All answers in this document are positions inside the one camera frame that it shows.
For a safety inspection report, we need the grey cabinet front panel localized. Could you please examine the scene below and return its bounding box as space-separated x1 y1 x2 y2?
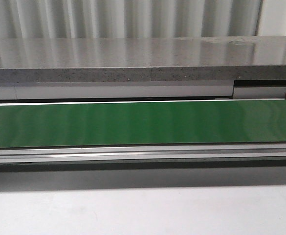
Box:
0 80 286 100

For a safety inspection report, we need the white curtain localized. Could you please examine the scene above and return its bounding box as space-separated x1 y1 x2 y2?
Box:
0 0 286 39

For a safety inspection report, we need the green conveyor belt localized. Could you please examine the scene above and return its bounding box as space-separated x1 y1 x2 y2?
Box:
0 100 286 148

